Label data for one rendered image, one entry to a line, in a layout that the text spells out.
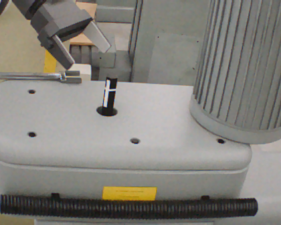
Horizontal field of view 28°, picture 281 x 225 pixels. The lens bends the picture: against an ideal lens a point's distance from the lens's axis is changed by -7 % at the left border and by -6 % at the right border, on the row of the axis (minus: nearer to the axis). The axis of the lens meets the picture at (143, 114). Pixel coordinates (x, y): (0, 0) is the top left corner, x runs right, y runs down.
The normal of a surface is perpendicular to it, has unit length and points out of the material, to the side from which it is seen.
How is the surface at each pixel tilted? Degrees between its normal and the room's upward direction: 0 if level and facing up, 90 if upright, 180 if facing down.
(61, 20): 30
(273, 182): 0
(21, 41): 90
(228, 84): 90
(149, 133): 0
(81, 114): 0
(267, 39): 90
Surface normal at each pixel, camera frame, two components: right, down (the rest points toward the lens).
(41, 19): -0.54, 0.35
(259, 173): 0.15, -0.86
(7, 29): 0.17, 0.51
